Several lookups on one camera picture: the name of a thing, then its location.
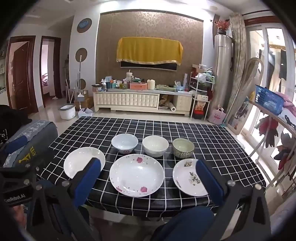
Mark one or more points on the pink box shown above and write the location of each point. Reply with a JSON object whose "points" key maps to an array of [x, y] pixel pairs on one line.
{"points": [[138, 86]]}

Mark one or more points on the brown wooden door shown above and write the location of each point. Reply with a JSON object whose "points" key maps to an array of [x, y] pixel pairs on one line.
{"points": [[20, 76]]}

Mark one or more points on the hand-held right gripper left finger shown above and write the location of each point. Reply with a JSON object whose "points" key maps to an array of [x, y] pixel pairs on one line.
{"points": [[89, 178]]}

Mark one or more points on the white bucket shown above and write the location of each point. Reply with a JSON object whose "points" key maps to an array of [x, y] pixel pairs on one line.
{"points": [[66, 112]]}

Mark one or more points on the white shelf rack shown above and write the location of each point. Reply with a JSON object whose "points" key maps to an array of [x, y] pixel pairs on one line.
{"points": [[201, 92]]}

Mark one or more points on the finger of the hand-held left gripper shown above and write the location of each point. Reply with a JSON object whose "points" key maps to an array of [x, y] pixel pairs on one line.
{"points": [[16, 144], [16, 173]]}

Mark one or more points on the beige curtain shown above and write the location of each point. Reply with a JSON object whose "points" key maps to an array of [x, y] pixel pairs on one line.
{"points": [[238, 53]]}

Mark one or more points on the pile of clothes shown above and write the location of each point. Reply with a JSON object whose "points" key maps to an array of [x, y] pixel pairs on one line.
{"points": [[284, 148]]}

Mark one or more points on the plain white plate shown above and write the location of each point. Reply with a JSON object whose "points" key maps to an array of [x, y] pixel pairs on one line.
{"points": [[74, 162]]}

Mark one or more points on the brown door frame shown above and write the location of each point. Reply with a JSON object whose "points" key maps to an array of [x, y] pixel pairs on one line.
{"points": [[57, 67]]}

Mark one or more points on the red artificial flowers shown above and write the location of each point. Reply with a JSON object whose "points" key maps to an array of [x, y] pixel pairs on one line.
{"points": [[222, 25]]}

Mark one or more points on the cream round container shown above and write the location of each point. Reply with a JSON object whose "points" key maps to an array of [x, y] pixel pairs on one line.
{"points": [[151, 84]]}

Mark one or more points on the large pink flower plate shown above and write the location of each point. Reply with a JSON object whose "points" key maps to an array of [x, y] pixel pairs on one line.
{"points": [[136, 175]]}

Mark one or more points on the white dustpan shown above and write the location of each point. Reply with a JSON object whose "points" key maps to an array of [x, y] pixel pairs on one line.
{"points": [[85, 113]]}

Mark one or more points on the white plate with green print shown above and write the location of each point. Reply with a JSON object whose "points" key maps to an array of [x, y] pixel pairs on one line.
{"points": [[185, 180]]}

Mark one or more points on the round blue wall decor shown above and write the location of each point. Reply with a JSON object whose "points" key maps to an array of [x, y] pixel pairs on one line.
{"points": [[84, 25]]}

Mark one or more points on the yellow cloth cover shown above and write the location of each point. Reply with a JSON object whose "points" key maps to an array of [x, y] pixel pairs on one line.
{"points": [[148, 49]]}

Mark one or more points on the round brown wall decor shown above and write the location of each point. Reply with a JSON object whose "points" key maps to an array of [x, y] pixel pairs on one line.
{"points": [[81, 55], [82, 83]]}

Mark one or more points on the white television cabinet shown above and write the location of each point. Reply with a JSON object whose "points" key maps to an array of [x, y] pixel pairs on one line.
{"points": [[129, 99]]}

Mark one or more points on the silver standing air conditioner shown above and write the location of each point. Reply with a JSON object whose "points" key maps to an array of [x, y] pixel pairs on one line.
{"points": [[222, 69]]}

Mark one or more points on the grey patterned cushion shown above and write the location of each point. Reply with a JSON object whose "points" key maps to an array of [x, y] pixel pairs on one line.
{"points": [[39, 139]]}

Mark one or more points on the pink bag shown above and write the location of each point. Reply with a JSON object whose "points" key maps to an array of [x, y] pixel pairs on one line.
{"points": [[217, 117]]}

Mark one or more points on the beige folded lounger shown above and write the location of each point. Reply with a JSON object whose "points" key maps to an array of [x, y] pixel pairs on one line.
{"points": [[248, 81]]}

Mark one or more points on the cardboard boxes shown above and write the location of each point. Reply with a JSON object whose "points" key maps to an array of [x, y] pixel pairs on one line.
{"points": [[86, 99]]}

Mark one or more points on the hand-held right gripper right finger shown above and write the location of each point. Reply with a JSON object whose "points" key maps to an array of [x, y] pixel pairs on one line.
{"points": [[209, 183]]}

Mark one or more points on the plain white bowl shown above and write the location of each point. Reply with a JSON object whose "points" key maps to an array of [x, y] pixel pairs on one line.
{"points": [[155, 144]]}

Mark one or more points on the black garment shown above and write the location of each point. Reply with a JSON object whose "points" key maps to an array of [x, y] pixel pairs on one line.
{"points": [[11, 118]]}

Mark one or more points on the white broom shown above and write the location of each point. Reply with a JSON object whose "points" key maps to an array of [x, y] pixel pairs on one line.
{"points": [[80, 92]]}

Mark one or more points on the blue plastic basket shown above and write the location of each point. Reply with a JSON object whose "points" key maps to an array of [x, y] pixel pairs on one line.
{"points": [[269, 99]]}

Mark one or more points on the white paper roll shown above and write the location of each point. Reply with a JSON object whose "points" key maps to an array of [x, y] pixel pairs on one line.
{"points": [[171, 109]]}

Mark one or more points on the green patterned bowl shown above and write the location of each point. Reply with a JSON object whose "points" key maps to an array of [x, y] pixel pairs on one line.
{"points": [[183, 146]]}

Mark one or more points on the black checkered tablecloth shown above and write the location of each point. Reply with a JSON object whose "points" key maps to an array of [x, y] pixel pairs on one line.
{"points": [[143, 125]]}

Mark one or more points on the white bowl with red mark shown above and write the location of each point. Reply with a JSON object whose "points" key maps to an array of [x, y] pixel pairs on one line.
{"points": [[124, 141]]}

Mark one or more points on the black television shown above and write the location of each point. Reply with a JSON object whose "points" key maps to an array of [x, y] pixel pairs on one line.
{"points": [[161, 66]]}

